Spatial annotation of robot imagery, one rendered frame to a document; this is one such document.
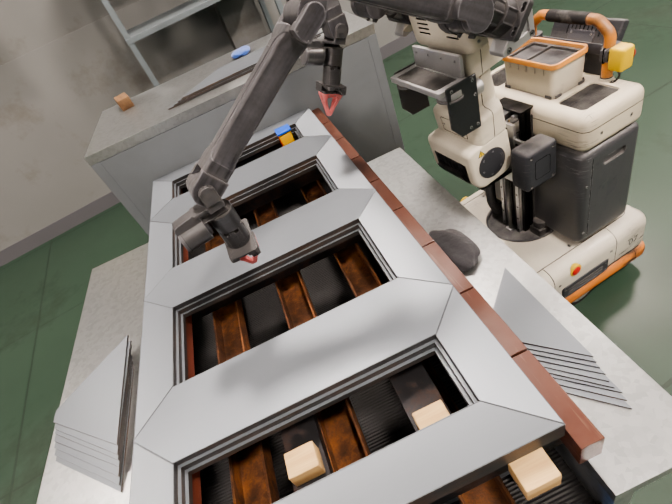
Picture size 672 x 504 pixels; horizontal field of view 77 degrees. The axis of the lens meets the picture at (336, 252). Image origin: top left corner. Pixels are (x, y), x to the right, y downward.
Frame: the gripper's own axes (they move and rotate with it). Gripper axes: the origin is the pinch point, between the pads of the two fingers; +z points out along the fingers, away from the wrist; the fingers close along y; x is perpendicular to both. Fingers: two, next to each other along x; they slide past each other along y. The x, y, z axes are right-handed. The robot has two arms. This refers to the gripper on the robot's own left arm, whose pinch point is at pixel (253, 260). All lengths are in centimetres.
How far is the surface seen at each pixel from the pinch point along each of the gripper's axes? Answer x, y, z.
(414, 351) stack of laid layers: 23.8, 37.6, 1.3
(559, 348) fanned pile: 51, 47, 11
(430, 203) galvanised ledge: 56, -15, 30
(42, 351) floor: -166, -114, 129
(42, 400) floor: -156, -73, 118
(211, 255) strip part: -13.9, -21.1, 14.7
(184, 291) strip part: -23.2, -10.9, 12.5
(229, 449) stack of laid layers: -16.9, 38.2, 3.4
